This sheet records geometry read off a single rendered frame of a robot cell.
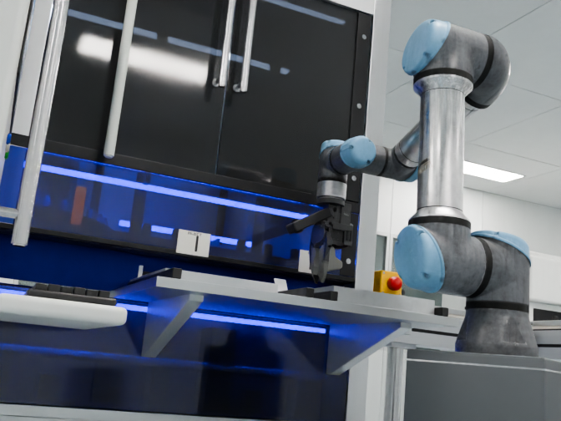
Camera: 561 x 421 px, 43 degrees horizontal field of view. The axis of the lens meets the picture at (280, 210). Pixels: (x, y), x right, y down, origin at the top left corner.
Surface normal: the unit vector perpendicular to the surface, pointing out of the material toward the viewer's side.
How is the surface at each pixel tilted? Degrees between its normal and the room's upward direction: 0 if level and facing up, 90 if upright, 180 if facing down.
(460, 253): 88
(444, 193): 88
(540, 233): 90
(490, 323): 72
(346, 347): 90
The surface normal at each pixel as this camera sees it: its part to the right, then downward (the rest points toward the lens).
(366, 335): -0.90, -0.18
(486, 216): 0.41, -0.16
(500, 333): -0.16, -0.51
